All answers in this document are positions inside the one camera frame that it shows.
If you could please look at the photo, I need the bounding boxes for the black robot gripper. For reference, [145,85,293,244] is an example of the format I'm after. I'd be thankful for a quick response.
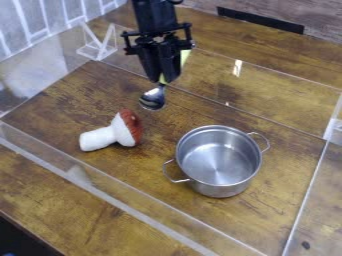
[122,0,196,84]

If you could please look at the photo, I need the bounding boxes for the green handled metal spoon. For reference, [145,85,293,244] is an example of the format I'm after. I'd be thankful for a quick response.
[140,49,192,111]

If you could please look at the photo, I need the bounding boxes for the stainless steel pot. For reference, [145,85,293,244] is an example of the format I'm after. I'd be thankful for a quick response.
[164,125,271,198]

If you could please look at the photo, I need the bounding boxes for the clear acrylic triangle stand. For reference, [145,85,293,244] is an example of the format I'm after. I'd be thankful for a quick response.
[77,23,118,61]

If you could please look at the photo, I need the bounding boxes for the plush mushroom toy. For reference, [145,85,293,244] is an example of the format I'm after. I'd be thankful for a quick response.
[79,109,144,151]

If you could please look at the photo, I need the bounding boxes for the black strip on table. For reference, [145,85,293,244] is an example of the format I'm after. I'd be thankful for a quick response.
[217,6,305,34]

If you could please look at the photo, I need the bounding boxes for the clear acrylic enclosure wall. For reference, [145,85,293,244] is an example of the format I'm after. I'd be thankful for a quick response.
[2,88,342,256]

